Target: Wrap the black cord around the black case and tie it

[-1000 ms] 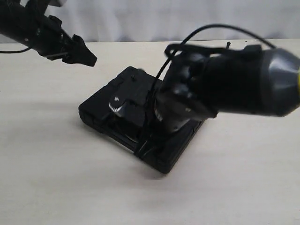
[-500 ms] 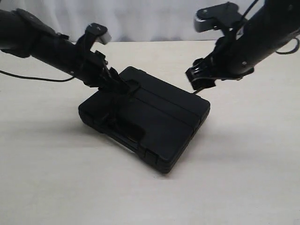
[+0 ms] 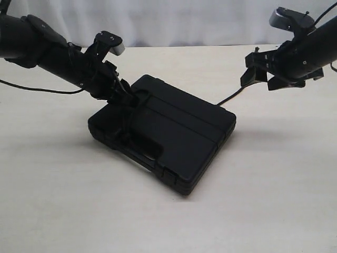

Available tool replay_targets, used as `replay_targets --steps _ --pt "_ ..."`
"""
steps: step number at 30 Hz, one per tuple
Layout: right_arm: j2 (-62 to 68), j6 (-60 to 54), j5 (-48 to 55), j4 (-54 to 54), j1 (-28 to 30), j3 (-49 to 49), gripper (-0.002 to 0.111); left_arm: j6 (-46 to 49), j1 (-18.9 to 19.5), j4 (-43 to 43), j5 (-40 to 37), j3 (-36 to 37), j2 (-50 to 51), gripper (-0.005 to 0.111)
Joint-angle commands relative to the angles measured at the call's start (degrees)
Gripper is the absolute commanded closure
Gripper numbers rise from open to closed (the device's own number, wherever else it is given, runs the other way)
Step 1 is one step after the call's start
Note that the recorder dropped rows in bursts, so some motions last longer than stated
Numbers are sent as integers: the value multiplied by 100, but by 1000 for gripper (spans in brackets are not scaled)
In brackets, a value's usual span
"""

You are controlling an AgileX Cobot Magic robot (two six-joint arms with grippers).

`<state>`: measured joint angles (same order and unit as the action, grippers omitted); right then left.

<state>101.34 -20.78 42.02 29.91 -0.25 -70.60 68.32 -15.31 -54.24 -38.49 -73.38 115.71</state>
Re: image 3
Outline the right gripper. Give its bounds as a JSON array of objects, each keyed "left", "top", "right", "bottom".
[{"left": 240, "top": 39, "right": 324, "bottom": 91}]

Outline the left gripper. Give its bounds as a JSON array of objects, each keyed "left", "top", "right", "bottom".
[{"left": 80, "top": 61, "right": 139, "bottom": 107}]

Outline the black braided rope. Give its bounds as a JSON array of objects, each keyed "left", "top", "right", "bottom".
[{"left": 110, "top": 46, "right": 260, "bottom": 148}]

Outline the black plastic carrying case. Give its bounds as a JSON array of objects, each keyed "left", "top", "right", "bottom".
[{"left": 88, "top": 75, "right": 236, "bottom": 196}]

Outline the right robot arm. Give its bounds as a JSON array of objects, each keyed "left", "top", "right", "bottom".
[{"left": 240, "top": 18, "right": 336, "bottom": 91}]

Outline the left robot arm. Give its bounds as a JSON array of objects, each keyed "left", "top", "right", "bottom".
[{"left": 1, "top": 14, "right": 138, "bottom": 106}]

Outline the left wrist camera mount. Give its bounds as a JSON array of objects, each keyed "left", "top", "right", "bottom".
[{"left": 84, "top": 31, "right": 125, "bottom": 61}]

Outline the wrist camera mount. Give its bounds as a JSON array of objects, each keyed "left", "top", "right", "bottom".
[
  {"left": 269, "top": 7, "right": 315, "bottom": 35},
  {"left": 84, "top": 31, "right": 125, "bottom": 61}
]

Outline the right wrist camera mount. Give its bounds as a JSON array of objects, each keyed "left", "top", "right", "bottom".
[{"left": 269, "top": 7, "right": 315, "bottom": 35}]

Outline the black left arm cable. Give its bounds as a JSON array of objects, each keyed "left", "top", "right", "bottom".
[{"left": 0, "top": 79, "right": 85, "bottom": 95}]

